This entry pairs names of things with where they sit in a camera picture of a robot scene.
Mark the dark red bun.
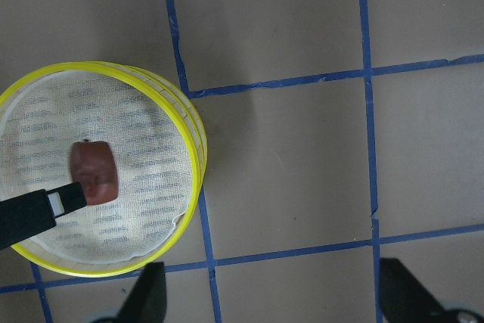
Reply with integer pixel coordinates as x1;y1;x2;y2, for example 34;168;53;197
69;139;119;206

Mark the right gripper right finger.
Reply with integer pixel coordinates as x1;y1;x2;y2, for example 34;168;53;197
379;258;454;323

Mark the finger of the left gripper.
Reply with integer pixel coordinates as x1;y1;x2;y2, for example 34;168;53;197
1;182;87;249

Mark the yellow steamer layer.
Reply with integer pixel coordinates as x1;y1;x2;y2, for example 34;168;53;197
105;62;207;189
1;61;207;278

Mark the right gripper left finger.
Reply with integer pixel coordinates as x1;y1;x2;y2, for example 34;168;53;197
116;262;166;323

